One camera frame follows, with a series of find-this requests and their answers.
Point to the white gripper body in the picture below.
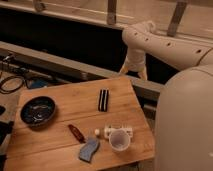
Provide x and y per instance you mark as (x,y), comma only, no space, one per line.
(135,60)

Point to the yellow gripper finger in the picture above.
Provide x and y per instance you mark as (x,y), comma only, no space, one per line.
(123,70)
(143,74)

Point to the black white striped eraser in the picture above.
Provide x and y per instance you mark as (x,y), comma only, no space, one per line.
(103,100)

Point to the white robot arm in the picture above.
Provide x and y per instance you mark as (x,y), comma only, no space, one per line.
(184,115)

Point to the wooden table board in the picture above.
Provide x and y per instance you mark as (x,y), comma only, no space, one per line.
(52,147)

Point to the white plastic toy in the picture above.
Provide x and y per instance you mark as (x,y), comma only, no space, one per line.
(108,129)

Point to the clear plastic cup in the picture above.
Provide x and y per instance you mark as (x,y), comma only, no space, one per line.
(119,141)

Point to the blue sponge cloth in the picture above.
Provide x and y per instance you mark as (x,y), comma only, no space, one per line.
(89,149)

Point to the red brown pen-shaped object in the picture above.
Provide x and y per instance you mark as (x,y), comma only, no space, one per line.
(77,134)

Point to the blue object by table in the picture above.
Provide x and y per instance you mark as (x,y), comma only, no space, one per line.
(38,83)

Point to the dark blue bowl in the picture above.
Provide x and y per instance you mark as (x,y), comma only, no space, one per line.
(38,111)

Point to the grey metal rail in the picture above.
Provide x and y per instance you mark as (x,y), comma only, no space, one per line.
(146,89)

